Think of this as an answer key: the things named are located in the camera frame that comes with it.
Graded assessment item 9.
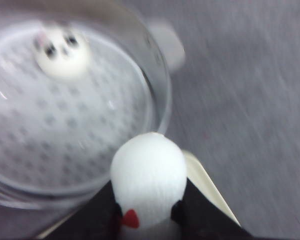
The cream rectangular plastic tray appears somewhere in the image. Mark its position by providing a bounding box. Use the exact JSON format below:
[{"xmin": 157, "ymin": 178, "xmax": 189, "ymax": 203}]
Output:
[{"xmin": 37, "ymin": 151, "xmax": 240, "ymax": 240}]

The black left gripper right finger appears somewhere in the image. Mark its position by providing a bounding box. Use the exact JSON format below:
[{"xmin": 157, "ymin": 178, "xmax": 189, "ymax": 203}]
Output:
[{"xmin": 171, "ymin": 179, "xmax": 254, "ymax": 240}]

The panda bun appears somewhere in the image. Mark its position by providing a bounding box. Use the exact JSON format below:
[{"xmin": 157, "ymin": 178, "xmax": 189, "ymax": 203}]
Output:
[
  {"xmin": 110, "ymin": 132, "xmax": 187, "ymax": 230},
  {"xmin": 33, "ymin": 24, "xmax": 92, "ymax": 82}
]

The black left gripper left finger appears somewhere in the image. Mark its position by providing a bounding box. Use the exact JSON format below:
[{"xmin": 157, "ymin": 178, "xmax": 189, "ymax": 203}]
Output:
[{"xmin": 49, "ymin": 181, "xmax": 122, "ymax": 240}]

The stainless steel steamer pot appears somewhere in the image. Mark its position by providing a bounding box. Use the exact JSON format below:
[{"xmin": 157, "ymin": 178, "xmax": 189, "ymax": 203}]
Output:
[{"xmin": 0, "ymin": 0, "xmax": 185, "ymax": 210}]

